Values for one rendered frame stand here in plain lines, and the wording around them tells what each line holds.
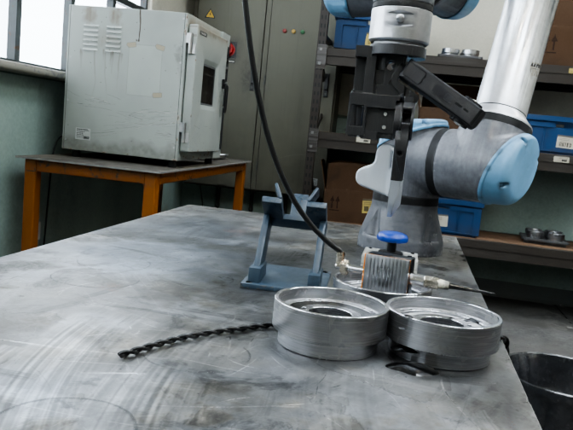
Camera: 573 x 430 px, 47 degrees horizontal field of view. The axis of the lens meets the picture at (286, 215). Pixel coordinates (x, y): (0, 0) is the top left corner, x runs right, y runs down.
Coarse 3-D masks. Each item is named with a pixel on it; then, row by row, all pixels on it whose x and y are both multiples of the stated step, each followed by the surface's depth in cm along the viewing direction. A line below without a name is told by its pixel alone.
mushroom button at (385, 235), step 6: (378, 234) 85; (384, 234) 84; (390, 234) 84; (396, 234) 84; (402, 234) 85; (384, 240) 84; (390, 240) 84; (396, 240) 84; (402, 240) 84; (390, 246) 85
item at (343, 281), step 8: (336, 280) 70; (344, 280) 74; (352, 280) 75; (360, 280) 76; (344, 288) 68; (352, 288) 67; (360, 288) 67; (416, 288) 74; (424, 288) 72; (376, 296) 66; (384, 296) 66; (392, 296) 66
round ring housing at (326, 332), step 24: (288, 288) 64; (312, 288) 65; (336, 288) 66; (288, 312) 57; (312, 312) 56; (336, 312) 63; (384, 312) 58; (288, 336) 57; (312, 336) 56; (336, 336) 56; (360, 336) 56; (384, 336) 59; (336, 360) 57
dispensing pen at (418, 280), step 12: (372, 252) 71; (336, 264) 72; (348, 264) 72; (408, 276) 69; (420, 276) 68; (432, 276) 68; (408, 288) 69; (432, 288) 68; (444, 288) 68; (456, 288) 67; (468, 288) 67
